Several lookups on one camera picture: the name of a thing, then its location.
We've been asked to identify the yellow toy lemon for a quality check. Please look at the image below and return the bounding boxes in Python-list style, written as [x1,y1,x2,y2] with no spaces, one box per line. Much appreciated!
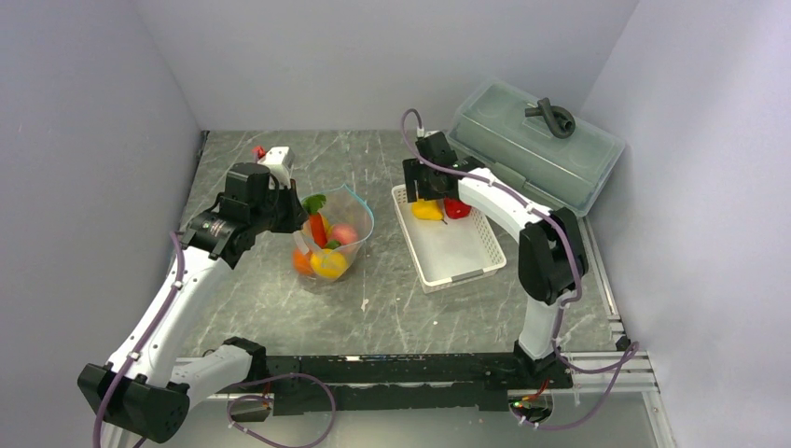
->
[410,199,444,221]

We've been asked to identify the white perforated plastic basket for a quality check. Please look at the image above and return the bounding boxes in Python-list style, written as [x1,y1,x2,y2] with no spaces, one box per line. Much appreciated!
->
[391,184,507,293]

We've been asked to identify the orange toy tangerine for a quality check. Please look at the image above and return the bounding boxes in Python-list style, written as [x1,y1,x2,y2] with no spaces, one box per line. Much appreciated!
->
[292,248,314,275]

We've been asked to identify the clear zip top bag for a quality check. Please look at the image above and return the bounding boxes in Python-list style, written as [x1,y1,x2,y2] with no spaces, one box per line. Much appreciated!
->
[291,185,374,282]

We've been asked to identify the pink toy peach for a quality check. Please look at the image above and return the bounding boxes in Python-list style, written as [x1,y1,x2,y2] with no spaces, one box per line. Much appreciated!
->
[329,223,359,245]

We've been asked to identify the yellow toy fruit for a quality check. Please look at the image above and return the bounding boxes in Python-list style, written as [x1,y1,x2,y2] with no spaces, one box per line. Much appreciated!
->
[310,248,350,280]

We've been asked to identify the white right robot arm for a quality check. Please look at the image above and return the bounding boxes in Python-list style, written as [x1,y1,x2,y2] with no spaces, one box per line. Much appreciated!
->
[402,128,588,387]

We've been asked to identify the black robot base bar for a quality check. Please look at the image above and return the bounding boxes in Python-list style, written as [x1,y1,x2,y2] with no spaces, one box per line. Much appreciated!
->
[205,335,575,416]

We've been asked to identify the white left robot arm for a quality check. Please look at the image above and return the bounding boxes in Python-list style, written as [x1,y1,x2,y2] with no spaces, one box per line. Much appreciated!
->
[77,161,308,447]

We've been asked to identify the red toy strawberry with leaves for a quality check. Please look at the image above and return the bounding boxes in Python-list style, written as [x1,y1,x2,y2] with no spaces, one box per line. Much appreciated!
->
[443,198,472,219]

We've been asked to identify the green storage box clear lid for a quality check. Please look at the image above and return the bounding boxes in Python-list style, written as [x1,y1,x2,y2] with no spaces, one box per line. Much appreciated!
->
[447,81,626,217]

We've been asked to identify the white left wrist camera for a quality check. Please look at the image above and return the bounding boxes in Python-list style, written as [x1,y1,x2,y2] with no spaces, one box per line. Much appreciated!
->
[252,146,296,188]

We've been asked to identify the dark coiled hose piece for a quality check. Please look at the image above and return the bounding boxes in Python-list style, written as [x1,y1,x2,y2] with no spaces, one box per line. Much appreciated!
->
[524,97,577,140]

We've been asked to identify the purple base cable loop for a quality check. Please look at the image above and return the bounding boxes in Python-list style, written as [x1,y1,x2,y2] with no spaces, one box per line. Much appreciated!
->
[226,375,336,448]

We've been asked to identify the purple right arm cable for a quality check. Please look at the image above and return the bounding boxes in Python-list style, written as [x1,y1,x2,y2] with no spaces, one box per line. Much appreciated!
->
[400,108,640,432]

